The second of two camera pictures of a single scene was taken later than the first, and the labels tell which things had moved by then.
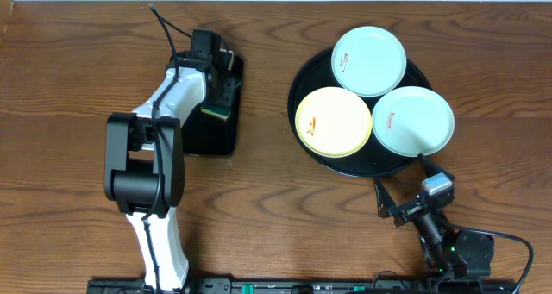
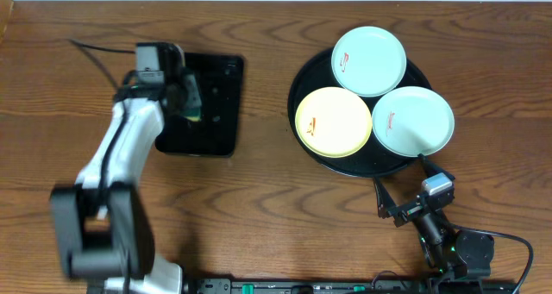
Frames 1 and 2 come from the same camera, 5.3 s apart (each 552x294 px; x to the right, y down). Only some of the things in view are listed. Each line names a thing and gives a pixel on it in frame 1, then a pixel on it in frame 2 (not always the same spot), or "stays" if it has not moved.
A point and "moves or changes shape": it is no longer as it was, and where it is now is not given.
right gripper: [386, 203] stays
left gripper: [227, 89] → [190, 96]
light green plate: [368, 61] stays
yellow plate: [333, 121] stays
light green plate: [412, 121] stays
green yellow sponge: [221, 113] moves or changes shape
